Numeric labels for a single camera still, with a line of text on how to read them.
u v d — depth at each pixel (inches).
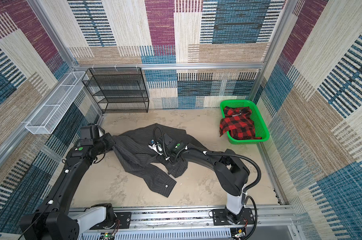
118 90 42.9
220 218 28.7
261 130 39.1
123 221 28.7
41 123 27.4
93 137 23.8
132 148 36.4
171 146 26.4
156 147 29.8
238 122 38.9
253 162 16.9
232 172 18.5
